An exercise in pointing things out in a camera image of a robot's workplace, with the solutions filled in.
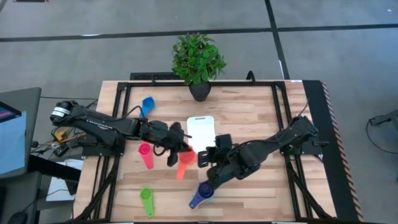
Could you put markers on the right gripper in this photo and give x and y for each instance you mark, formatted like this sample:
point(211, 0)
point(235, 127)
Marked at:
point(227, 161)

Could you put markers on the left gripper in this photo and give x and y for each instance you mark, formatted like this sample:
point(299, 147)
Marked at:
point(161, 133)

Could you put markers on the dark blue measuring cup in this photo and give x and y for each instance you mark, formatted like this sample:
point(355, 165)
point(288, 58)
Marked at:
point(203, 191)

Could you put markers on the orange plastic measuring cup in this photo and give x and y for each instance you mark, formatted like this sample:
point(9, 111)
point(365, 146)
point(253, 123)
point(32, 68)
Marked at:
point(182, 171)

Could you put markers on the pink plastic measuring cup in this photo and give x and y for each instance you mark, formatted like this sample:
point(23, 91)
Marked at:
point(146, 155)

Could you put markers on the green plastic measuring cup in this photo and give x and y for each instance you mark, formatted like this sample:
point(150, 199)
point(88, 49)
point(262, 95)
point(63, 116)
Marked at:
point(146, 196)

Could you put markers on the light blue measuring cup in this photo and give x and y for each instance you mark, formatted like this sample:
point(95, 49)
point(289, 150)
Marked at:
point(148, 105)

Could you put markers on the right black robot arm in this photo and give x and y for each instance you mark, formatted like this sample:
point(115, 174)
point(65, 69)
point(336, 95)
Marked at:
point(280, 137)

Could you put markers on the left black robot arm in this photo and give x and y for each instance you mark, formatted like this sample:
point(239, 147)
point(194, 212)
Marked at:
point(99, 124)

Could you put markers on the white cutting board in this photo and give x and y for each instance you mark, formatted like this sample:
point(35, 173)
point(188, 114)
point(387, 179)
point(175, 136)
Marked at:
point(201, 133)

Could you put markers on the dark grey plant pot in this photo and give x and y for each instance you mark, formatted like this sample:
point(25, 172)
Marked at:
point(200, 91)

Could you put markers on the black ribbed mat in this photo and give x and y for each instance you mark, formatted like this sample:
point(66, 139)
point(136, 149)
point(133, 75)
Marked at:
point(149, 76)

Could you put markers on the green leafy plant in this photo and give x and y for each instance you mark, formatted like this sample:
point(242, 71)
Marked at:
point(199, 59)

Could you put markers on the black mat with striped edge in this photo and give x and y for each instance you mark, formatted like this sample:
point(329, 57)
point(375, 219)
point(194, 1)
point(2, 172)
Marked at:
point(329, 174)

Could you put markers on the yellow connector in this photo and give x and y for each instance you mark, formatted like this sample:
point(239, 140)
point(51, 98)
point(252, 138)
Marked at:
point(60, 134)

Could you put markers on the white paper sheet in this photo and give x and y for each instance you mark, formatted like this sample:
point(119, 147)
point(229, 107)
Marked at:
point(59, 186)

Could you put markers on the grey side desk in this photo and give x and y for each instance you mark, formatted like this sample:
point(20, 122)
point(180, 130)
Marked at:
point(31, 99)

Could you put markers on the light blue folder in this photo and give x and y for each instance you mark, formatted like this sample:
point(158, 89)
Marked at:
point(12, 143)

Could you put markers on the black computer mouse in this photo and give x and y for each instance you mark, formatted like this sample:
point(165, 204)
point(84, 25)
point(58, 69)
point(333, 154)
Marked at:
point(17, 217)

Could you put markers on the dark device with pink screen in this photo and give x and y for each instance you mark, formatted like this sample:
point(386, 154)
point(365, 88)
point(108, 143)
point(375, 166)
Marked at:
point(7, 112)

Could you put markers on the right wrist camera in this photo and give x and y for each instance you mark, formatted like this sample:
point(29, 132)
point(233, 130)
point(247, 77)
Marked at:
point(203, 159)

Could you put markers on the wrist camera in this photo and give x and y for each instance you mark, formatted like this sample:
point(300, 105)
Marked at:
point(203, 159)
point(176, 129)

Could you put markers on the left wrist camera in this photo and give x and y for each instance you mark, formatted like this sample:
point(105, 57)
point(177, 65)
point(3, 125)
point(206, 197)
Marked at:
point(176, 129)

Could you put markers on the black metal table frame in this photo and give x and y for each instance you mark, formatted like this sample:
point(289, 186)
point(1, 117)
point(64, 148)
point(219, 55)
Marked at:
point(248, 84)

